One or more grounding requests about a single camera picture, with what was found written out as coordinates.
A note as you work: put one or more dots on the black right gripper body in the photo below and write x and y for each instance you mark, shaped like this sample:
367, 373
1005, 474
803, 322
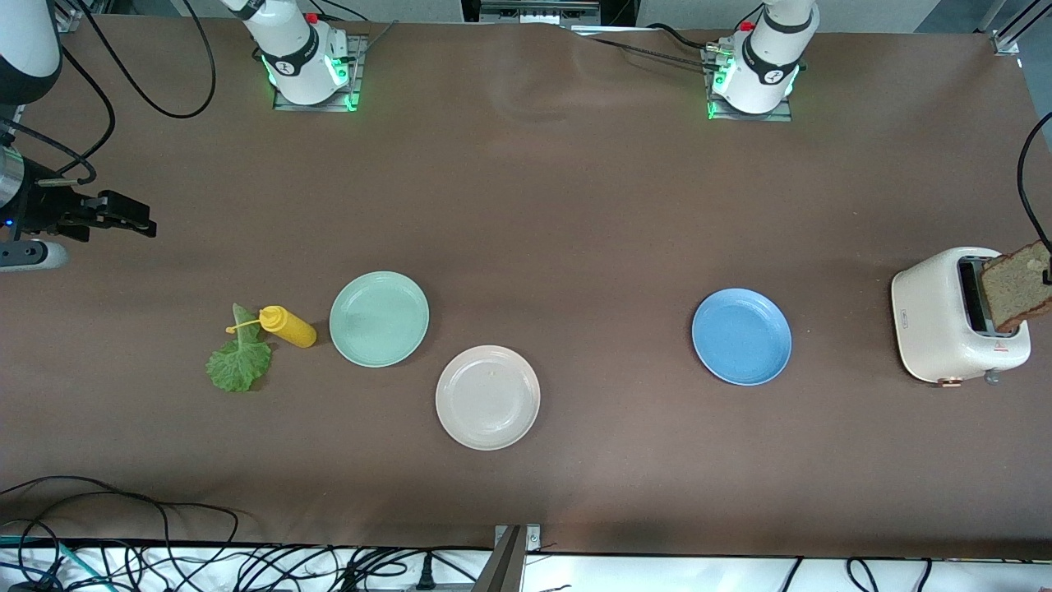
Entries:
39, 207

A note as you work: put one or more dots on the brown bread slice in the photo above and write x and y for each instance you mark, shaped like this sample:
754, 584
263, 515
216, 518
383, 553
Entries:
1015, 288

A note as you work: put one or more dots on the green lettuce leaf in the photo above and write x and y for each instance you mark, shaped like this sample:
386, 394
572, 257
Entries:
238, 366

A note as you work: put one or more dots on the yellow squeeze bottle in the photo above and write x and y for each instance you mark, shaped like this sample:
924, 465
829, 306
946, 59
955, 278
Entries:
292, 329

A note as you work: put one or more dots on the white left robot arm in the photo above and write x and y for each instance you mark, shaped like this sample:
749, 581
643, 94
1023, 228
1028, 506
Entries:
768, 74

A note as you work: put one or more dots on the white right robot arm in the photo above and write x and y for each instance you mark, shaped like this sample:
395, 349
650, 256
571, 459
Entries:
292, 57

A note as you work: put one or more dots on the green plate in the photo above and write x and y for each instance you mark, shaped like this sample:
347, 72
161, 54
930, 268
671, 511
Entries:
379, 319

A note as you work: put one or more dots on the blue plate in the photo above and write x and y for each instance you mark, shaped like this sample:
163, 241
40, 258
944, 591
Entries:
741, 336

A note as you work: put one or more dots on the beige plate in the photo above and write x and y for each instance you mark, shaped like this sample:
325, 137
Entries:
487, 397

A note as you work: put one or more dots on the cream white toaster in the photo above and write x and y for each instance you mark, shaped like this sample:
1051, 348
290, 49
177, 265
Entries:
937, 329

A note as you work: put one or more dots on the white power strip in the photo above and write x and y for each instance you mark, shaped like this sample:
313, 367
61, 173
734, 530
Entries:
538, 12

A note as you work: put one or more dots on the black power plug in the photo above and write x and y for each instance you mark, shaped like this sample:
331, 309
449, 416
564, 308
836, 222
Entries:
425, 580

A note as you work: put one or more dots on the aluminium rail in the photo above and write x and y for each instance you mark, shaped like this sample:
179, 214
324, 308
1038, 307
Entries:
1007, 39

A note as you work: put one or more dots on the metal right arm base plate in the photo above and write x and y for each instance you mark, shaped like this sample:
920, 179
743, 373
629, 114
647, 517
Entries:
359, 78

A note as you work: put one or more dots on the grey metal post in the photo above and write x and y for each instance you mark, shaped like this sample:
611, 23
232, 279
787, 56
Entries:
505, 571

